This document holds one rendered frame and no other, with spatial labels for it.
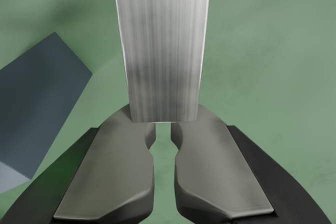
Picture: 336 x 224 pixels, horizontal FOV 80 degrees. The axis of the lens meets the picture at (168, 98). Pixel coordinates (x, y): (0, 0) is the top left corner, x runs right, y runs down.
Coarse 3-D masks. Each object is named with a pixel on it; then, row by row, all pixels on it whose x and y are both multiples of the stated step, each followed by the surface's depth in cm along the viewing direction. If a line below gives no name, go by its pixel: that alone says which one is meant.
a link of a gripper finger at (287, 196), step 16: (240, 144) 8; (256, 144) 8; (256, 160) 7; (272, 160) 7; (256, 176) 7; (272, 176) 7; (288, 176) 7; (272, 192) 6; (288, 192) 6; (304, 192) 6; (288, 208) 6; (304, 208) 6; (320, 208) 6
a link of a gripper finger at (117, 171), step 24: (120, 120) 9; (96, 144) 8; (120, 144) 8; (144, 144) 8; (96, 168) 7; (120, 168) 7; (144, 168) 7; (72, 192) 6; (96, 192) 6; (120, 192) 6; (144, 192) 6; (72, 216) 6; (96, 216) 6; (120, 216) 6; (144, 216) 7
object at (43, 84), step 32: (32, 64) 71; (64, 64) 87; (0, 96) 56; (32, 96) 66; (64, 96) 78; (0, 128) 53; (32, 128) 61; (0, 160) 50; (32, 160) 57; (0, 192) 57
